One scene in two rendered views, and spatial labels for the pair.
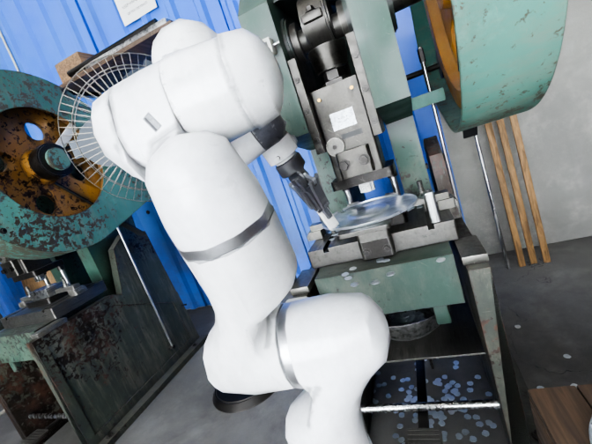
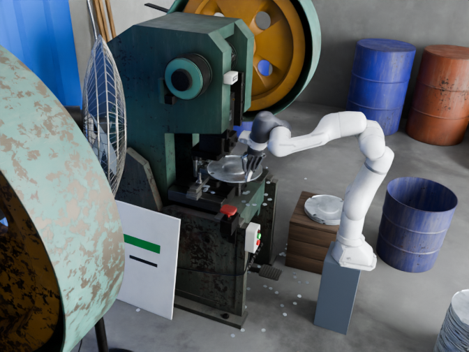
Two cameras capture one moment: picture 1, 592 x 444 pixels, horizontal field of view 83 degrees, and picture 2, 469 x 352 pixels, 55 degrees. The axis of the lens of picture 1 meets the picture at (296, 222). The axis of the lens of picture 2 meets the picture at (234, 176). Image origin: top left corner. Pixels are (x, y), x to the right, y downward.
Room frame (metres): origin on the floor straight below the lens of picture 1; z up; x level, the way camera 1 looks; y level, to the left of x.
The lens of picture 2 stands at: (1.01, 1.85, 1.91)
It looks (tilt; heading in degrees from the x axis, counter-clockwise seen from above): 29 degrees down; 269
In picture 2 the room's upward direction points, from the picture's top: 2 degrees clockwise
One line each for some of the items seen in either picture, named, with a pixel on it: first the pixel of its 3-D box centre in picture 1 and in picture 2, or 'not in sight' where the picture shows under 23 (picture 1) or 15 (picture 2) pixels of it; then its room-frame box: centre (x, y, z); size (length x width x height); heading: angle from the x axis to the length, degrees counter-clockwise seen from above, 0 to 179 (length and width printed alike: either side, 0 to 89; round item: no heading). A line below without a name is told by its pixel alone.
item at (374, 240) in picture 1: (373, 236); (242, 181); (0.95, -0.20, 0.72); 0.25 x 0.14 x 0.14; 158
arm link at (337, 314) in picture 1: (334, 381); (354, 207); (0.41, 0.02, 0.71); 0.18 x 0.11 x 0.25; 74
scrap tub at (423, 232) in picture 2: not in sight; (412, 224); (-0.18, -0.53, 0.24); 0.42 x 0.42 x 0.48
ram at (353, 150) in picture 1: (347, 127); (220, 120); (1.07, -0.25, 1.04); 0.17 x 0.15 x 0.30; 158
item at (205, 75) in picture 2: not in sight; (185, 79); (1.22, -0.04, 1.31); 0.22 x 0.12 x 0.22; 158
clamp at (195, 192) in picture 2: (327, 220); (198, 182); (1.17, -0.11, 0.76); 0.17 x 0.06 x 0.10; 68
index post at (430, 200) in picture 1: (431, 205); not in sight; (0.93, -0.38, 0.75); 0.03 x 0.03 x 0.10; 68
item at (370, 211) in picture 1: (367, 210); (234, 168); (0.99, -0.22, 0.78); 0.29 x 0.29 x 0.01
